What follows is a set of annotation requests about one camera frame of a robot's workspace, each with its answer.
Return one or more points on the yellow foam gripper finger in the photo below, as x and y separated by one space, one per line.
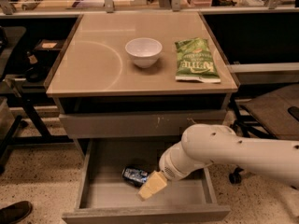
155 182

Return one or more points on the blue pepsi can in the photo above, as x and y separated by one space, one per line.
135 176

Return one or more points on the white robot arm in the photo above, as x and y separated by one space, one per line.
202 145

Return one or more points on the open grey middle drawer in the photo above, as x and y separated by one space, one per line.
105 198

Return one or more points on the closed grey top drawer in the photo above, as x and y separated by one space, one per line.
137 124

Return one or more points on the grey drawer cabinet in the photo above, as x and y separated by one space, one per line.
96 75

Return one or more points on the green chip bag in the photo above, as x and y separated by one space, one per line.
195 61

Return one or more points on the white ceramic bowl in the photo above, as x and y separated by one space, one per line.
144 52

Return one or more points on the black office chair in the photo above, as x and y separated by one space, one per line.
269 126

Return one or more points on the dark brown shoe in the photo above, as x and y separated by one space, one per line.
16 212

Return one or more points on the dark bottle with label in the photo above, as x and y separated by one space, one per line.
32 58

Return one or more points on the black desk frame left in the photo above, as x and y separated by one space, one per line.
10 37

